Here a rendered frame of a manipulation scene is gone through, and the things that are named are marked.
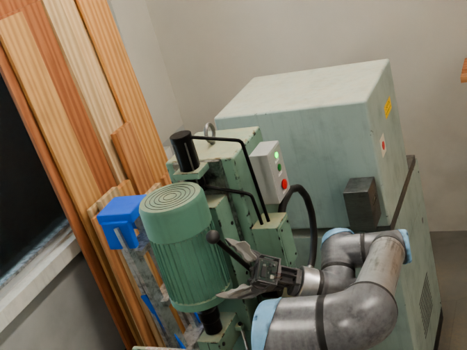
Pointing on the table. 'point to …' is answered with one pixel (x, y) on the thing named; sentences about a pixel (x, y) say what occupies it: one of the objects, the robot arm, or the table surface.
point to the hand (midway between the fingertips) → (219, 267)
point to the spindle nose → (210, 320)
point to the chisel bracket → (210, 342)
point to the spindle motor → (185, 246)
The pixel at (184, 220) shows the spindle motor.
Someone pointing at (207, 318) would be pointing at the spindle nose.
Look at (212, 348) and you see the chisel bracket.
